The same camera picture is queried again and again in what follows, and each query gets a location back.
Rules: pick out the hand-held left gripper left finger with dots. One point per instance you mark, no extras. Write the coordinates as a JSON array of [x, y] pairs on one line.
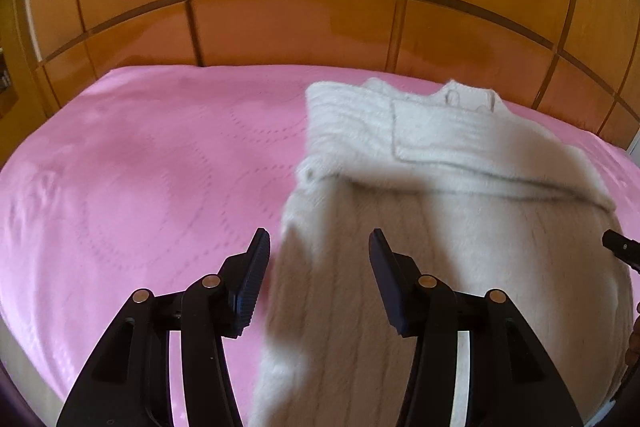
[[250, 282]]

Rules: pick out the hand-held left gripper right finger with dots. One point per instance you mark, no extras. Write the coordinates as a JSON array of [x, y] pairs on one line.
[[387, 282]]

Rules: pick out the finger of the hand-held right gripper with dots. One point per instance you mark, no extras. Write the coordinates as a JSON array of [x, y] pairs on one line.
[[624, 249]]

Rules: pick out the white knit sweater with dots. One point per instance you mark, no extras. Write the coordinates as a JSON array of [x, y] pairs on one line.
[[450, 207]]

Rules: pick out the person's right hand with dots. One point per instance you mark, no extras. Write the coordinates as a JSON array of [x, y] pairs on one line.
[[634, 347]]

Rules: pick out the pink bedspread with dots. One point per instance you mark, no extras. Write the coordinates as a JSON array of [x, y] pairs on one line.
[[150, 187]]

